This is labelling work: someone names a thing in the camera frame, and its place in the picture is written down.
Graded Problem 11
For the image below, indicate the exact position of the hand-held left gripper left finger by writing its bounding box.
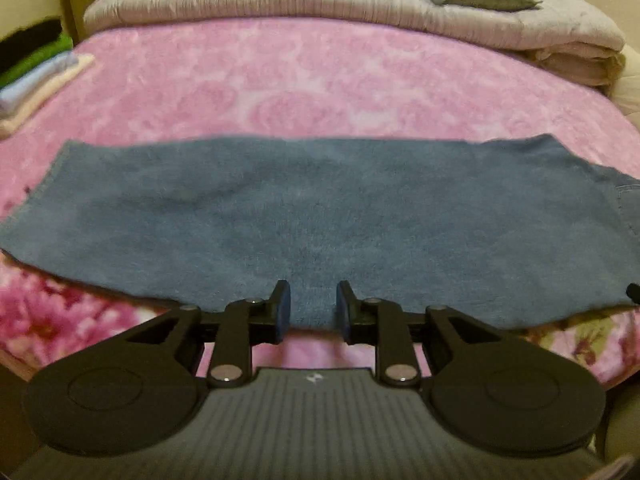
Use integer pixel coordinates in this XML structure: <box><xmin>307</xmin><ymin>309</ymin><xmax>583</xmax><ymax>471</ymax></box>
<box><xmin>124</xmin><ymin>280</ymin><xmax>292</xmax><ymax>389</ymax></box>

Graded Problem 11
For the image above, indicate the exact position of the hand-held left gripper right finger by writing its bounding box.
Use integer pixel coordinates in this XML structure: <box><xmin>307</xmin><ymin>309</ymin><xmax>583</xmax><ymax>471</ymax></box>
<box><xmin>336</xmin><ymin>280</ymin><xmax>502</xmax><ymax>388</ymax></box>

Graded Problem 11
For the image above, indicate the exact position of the blue-grey towel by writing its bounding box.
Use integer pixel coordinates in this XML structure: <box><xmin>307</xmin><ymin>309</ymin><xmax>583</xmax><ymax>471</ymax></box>
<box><xmin>0</xmin><ymin>132</ymin><xmax>640</xmax><ymax>332</ymax></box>

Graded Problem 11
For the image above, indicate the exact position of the pink rose blanket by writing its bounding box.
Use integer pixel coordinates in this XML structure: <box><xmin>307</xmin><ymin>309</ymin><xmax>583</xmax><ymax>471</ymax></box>
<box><xmin>0</xmin><ymin>16</ymin><xmax>640</xmax><ymax>381</ymax></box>

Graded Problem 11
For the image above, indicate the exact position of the floral bed cover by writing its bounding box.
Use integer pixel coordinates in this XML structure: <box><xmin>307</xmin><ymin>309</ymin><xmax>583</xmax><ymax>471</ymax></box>
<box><xmin>0</xmin><ymin>255</ymin><xmax>640</xmax><ymax>391</ymax></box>

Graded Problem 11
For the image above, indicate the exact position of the white striped folded quilt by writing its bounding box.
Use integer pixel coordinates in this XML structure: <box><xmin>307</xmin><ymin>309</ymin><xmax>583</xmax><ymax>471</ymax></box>
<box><xmin>82</xmin><ymin>0</ymin><xmax>627</xmax><ymax>68</ymax></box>

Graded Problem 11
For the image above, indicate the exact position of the cream folded cloth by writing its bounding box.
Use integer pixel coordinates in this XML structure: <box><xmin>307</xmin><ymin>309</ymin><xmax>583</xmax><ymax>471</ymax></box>
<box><xmin>0</xmin><ymin>54</ymin><xmax>97</xmax><ymax>138</ymax></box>

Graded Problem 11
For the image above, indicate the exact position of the light blue folded cloth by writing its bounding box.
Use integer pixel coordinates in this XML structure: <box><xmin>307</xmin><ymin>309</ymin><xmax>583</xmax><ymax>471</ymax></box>
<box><xmin>0</xmin><ymin>51</ymin><xmax>81</xmax><ymax>115</ymax></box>

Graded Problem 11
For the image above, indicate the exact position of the beige folded blanket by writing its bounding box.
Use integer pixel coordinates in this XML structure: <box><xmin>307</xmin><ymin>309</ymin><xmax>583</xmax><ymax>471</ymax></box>
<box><xmin>522</xmin><ymin>42</ymin><xmax>627</xmax><ymax>88</ymax></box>

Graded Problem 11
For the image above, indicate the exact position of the green folded cloth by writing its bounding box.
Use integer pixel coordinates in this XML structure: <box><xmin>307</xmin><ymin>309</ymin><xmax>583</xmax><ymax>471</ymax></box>
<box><xmin>0</xmin><ymin>34</ymin><xmax>75</xmax><ymax>88</ymax></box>

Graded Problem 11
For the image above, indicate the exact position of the black folded cloth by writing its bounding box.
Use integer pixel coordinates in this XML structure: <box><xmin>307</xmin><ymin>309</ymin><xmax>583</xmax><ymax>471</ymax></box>
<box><xmin>0</xmin><ymin>18</ymin><xmax>65</xmax><ymax>75</ymax></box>

